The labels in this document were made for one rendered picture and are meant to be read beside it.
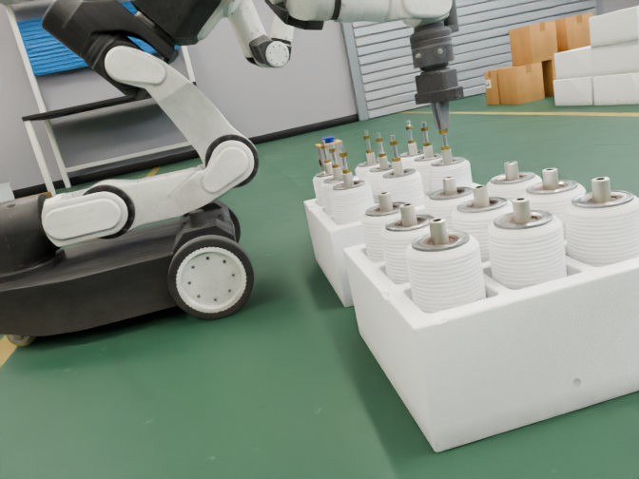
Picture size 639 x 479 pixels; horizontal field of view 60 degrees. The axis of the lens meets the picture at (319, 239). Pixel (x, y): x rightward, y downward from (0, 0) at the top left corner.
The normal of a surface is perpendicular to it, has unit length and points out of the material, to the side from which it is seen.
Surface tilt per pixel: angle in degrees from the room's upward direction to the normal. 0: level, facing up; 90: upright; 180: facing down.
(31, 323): 90
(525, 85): 90
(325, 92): 90
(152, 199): 90
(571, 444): 0
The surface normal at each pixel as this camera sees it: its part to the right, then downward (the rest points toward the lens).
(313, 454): -0.20, -0.94
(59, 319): -0.15, 0.29
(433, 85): -0.78, 0.32
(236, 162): 0.20, 0.22
